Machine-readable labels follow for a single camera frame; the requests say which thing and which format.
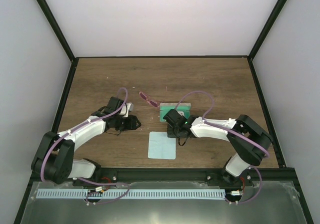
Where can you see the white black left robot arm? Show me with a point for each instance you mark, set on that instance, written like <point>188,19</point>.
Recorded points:
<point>54,159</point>

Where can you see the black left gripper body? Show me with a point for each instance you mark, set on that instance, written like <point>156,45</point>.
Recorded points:
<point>125,126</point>

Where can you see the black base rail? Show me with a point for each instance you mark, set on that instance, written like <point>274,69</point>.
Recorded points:
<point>211,176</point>

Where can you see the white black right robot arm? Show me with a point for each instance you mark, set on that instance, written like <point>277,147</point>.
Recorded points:
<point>250,141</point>

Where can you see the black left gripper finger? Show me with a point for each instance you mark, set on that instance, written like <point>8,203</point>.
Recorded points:
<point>135,120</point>
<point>136,126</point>

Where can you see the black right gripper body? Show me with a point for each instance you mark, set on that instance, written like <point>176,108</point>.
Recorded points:
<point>174,133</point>

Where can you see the pink sunglasses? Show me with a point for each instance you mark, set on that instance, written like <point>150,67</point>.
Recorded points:
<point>151,101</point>

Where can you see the metal front plate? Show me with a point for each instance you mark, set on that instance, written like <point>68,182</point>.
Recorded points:
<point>269,202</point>

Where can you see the light blue slotted strip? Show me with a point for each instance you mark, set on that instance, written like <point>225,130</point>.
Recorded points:
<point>210,194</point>

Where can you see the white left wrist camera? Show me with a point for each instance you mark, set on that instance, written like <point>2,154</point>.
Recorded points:
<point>126,109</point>

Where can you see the black enclosure frame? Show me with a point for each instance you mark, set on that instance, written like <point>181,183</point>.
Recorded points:
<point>55,31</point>

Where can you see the light blue cleaning cloth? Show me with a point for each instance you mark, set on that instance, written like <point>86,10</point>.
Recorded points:
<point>161,146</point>

